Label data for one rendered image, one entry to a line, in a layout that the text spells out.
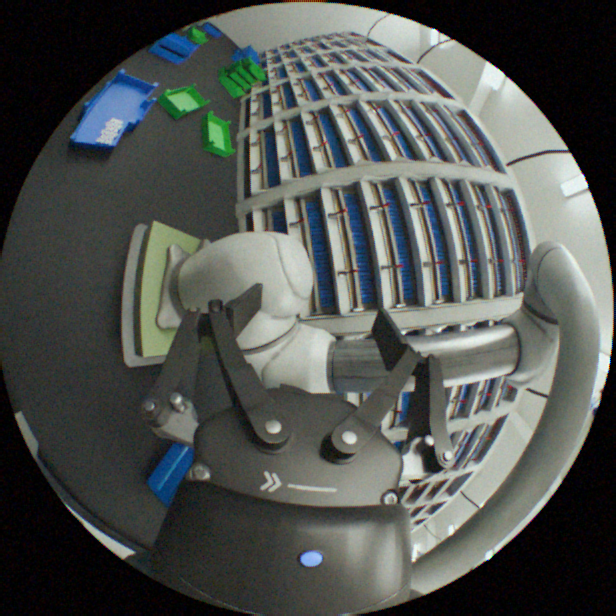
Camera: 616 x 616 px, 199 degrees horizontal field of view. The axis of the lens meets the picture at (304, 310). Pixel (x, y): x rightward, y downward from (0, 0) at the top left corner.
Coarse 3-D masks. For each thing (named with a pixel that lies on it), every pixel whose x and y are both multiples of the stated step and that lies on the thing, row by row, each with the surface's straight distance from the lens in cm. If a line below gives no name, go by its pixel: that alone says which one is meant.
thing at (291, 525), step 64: (256, 448) 7; (320, 448) 7; (384, 448) 8; (192, 512) 5; (256, 512) 4; (320, 512) 4; (384, 512) 5; (192, 576) 5; (256, 576) 4; (320, 576) 4; (384, 576) 5
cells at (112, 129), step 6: (114, 120) 85; (108, 126) 84; (114, 126) 84; (120, 126) 84; (102, 132) 83; (108, 132) 83; (114, 132) 83; (102, 138) 82; (108, 138) 82; (114, 138) 84; (102, 144) 83; (108, 144) 82
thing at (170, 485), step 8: (192, 448) 70; (184, 456) 71; (192, 456) 69; (184, 464) 70; (176, 472) 71; (184, 472) 68; (168, 480) 72; (176, 480) 70; (168, 488) 71; (160, 496) 73; (168, 496) 70; (168, 504) 70
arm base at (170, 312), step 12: (204, 240) 46; (168, 252) 42; (180, 252) 42; (168, 264) 40; (180, 264) 38; (168, 276) 39; (168, 288) 38; (168, 300) 38; (168, 312) 38; (180, 312) 37; (156, 324) 38; (168, 324) 38
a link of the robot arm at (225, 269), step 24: (240, 240) 27; (264, 240) 25; (288, 240) 26; (192, 264) 32; (216, 264) 26; (240, 264) 24; (264, 264) 23; (288, 264) 24; (192, 288) 31; (216, 288) 26; (240, 288) 24; (264, 288) 23; (288, 288) 24; (264, 312) 25; (288, 312) 26; (240, 336) 28; (264, 336) 28
